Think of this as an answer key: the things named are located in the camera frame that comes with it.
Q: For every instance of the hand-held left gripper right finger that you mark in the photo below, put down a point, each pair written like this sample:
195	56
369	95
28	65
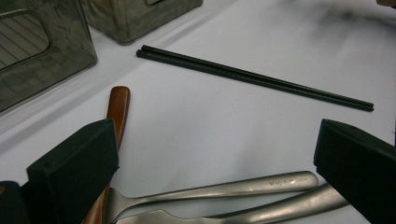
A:
358	168

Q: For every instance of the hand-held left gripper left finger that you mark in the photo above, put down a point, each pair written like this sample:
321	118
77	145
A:
71	174

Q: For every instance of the steel knife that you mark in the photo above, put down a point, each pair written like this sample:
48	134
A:
295	205

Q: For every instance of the brown wooden spoon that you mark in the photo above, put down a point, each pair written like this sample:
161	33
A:
120	102

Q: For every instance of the smoky clear plastic bin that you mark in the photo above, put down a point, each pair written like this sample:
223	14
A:
130	21
62	62

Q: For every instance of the black chopstick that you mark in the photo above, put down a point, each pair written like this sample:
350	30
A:
249	73
249	78

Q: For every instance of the steel fork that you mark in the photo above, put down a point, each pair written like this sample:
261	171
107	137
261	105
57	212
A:
218	189

